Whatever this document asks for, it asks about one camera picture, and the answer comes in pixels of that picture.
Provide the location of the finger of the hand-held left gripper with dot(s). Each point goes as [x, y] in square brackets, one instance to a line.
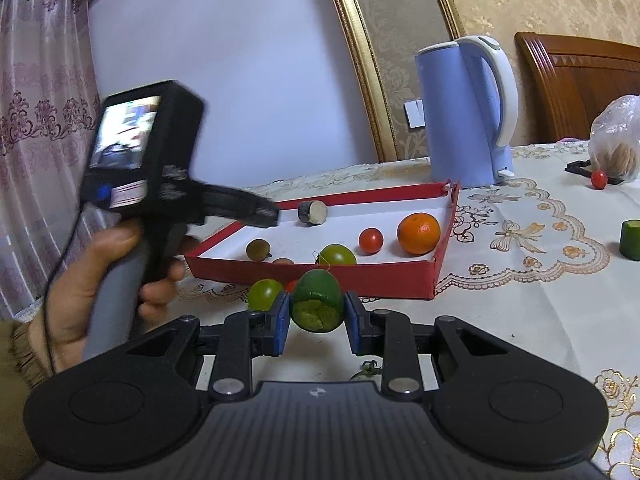
[260, 210]

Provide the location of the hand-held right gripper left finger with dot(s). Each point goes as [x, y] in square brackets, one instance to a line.
[280, 325]

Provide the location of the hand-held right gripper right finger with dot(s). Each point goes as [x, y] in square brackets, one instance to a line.
[355, 325]

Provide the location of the brown round longan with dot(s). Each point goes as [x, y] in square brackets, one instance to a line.
[258, 250]

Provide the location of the cut green avocado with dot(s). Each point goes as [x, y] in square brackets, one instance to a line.
[317, 300]

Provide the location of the cut eggplant piece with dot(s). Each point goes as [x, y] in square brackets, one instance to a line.
[312, 212]

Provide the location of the small tan round longan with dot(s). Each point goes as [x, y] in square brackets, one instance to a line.
[283, 261]

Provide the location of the red cardboard box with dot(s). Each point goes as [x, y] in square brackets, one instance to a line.
[390, 277]

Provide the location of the green tomato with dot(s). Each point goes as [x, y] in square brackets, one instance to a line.
[337, 255]
[265, 295]

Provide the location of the red cherry tomato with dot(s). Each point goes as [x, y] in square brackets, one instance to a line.
[371, 241]
[291, 286]
[599, 179]

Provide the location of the orange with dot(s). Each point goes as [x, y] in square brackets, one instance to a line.
[419, 233]

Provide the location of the person's left hand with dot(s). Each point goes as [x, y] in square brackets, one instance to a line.
[70, 300]

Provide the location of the green tomato stem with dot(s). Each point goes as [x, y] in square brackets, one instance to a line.
[365, 371]

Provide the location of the pink patterned curtain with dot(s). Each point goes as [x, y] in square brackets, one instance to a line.
[40, 85]

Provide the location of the gold framed mirror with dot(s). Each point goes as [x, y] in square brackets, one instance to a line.
[360, 60]

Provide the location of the blue electric kettle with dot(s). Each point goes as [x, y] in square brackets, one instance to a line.
[450, 120]

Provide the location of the small black holder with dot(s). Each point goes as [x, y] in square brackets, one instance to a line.
[577, 167]

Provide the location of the cucumber piece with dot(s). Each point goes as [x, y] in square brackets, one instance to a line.
[631, 240]

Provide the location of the wooden headboard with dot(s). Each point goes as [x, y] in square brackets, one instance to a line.
[565, 85]

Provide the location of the clear plastic bag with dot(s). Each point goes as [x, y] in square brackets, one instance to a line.
[617, 135]

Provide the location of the white light switch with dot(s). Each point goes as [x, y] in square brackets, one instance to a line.
[414, 113]

